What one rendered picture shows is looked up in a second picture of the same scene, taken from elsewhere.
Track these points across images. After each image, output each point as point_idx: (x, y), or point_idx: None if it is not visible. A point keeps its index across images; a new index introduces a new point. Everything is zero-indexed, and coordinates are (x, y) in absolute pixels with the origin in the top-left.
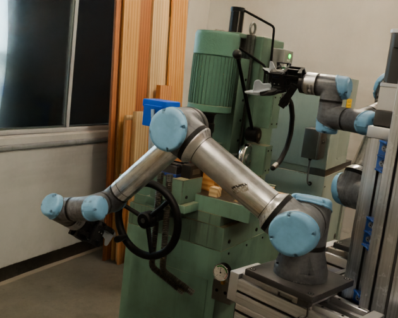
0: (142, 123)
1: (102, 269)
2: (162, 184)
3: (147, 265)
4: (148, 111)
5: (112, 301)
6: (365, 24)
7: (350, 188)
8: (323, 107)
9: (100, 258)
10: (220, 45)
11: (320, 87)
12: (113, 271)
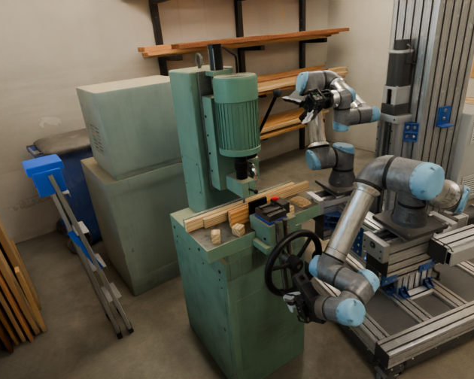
0: (41, 196)
1: (31, 359)
2: (302, 229)
3: (252, 298)
4: (44, 180)
5: (105, 365)
6: (76, 20)
7: (329, 157)
8: (345, 113)
9: (2, 355)
10: (256, 88)
11: (344, 100)
12: (44, 349)
